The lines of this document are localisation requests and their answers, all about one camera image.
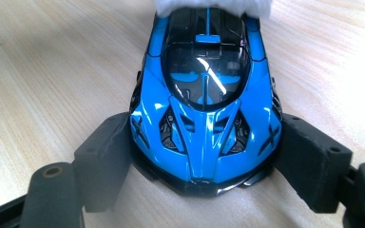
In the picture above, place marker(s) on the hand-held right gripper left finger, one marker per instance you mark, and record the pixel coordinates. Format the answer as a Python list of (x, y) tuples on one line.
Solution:
[(101, 158)]

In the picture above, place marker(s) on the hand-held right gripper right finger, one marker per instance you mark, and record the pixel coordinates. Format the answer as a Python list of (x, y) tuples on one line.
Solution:
[(313, 164)]

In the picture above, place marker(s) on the blue toy car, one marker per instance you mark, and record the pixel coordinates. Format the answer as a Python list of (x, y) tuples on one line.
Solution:
[(206, 126)]

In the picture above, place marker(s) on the white wet wipe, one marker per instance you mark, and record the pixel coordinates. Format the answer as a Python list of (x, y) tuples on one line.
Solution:
[(183, 7)]

